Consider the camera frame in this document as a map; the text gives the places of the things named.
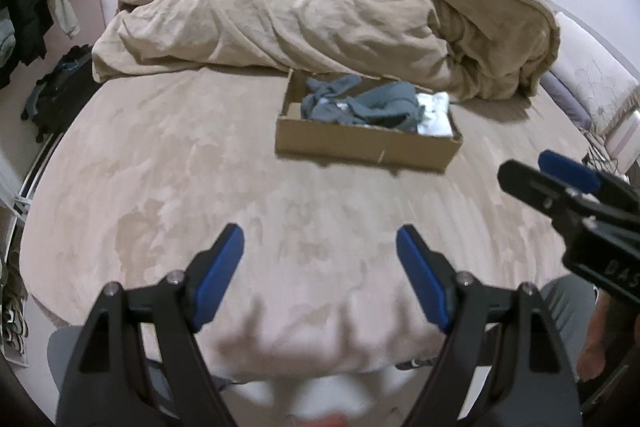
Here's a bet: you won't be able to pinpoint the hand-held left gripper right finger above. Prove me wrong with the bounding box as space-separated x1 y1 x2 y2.
395 223 584 427

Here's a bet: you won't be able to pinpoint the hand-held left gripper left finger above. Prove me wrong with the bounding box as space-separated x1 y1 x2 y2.
55 223 246 427

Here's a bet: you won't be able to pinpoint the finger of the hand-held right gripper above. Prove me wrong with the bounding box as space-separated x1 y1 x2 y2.
497 159 592 229
537 150 640 210

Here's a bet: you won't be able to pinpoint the white sock pair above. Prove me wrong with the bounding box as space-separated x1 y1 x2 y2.
414 92 459 138

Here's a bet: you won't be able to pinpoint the brown cardboard box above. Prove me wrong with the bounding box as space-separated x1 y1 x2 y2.
275 68 465 174

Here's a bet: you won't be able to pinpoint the grey fuzzy sock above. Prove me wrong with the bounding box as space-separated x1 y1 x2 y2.
347 82 427 134

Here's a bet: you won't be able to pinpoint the dark grey sock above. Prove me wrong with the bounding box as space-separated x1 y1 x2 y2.
300 76 362 124

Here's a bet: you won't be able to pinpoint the person's right forearm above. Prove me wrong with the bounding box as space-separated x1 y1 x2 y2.
576 291 632 383

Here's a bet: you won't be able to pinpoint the white bed headboard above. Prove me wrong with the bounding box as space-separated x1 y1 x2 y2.
602 109 640 168

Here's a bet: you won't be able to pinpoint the person's grey pants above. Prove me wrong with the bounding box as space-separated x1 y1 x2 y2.
47 276 602 410

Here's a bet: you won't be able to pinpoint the grey pillow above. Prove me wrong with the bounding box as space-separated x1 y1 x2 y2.
539 71 594 130

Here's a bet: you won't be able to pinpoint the person's dark shoe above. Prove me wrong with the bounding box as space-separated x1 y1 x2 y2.
397 356 437 371

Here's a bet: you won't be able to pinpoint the bed with beige sheet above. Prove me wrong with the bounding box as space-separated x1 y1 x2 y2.
20 67 609 384

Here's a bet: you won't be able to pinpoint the white patterned pillow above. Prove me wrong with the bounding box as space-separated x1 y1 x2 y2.
550 11 640 134

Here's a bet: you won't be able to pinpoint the patterned cloth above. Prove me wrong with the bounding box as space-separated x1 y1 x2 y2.
0 281 32 367

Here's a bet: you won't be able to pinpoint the black backpack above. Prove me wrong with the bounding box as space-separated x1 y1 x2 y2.
22 44 97 144

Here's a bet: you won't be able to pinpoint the beige fleece duvet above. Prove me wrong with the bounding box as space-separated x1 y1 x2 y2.
92 0 562 104

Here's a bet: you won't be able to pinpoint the black cable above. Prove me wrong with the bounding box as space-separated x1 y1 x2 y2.
584 131 632 178

